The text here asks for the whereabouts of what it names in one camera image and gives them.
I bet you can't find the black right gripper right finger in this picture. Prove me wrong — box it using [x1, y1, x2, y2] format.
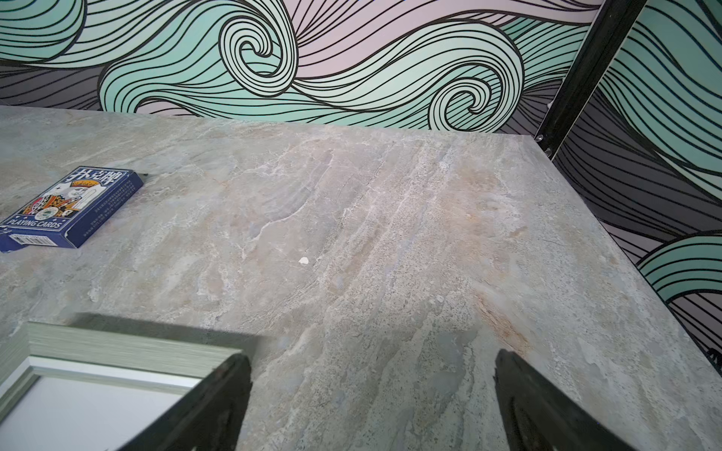
[494, 350, 632, 451]

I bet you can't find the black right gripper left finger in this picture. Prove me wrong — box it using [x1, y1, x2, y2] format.
[122, 353, 253, 450]

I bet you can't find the green picture frame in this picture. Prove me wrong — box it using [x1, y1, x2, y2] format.
[1, 322, 236, 450]

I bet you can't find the blue playing cards box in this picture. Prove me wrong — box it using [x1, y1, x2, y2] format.
[1, 166, 144, 253]

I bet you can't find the black corner frame post right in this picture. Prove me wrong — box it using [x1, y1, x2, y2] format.
[535, 0, 646, 159]

